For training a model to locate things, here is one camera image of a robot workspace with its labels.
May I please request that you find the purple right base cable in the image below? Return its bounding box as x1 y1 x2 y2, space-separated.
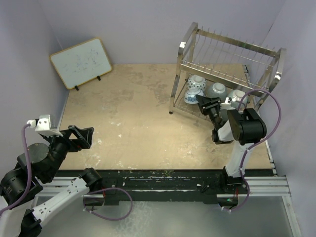
221 176 251 213

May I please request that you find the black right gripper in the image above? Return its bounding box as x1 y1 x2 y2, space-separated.
197 94 222 129

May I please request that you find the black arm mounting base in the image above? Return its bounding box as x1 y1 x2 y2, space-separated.
83 167 247 207

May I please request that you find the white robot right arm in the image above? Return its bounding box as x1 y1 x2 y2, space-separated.
196 95 267 193

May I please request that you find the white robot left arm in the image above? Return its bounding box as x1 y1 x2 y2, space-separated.
0 120 102 237

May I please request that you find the steel dish rack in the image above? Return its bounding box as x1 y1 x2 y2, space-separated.
169 22 286 119

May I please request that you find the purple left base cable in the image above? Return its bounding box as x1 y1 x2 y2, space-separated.
82 186 133 221

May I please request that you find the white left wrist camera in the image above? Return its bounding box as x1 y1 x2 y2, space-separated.
26 115 63 137

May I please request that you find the blue floral rim bowl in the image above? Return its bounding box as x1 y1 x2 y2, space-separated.
184 88 204 104

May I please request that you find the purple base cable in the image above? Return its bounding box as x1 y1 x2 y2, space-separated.
221 176 251 213
82 186 133 221

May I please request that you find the yellow framed whiteboard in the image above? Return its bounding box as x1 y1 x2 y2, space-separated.
49 38 112 90

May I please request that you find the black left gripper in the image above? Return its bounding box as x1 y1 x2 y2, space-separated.
43 124 93 180

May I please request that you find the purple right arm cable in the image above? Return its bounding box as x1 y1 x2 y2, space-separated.
231 89 282 177

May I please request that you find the grey hexagon red-rim bowl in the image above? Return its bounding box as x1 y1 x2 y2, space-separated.
206 82 227 100

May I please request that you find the mint green bowl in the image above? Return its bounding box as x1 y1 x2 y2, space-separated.
227 89 245 109

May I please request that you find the dark blue patterned bowl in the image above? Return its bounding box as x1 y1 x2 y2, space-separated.
187 75 206 91

